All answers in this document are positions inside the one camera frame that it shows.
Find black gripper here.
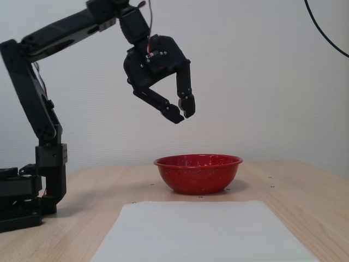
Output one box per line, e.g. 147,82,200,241
122,34,196,125

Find red speckled bowl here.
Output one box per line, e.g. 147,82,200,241
153,154,244,195

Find white paper sheet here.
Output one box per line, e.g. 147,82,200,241
89,200,318,262

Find red white black servo cable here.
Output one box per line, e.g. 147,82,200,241
138,0,154,54

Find red white arm wires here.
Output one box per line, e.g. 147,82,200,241
33,62,50,97

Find dark wall cable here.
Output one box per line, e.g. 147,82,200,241
304,0,349,58

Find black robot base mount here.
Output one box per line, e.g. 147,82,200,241
0,163,58,234

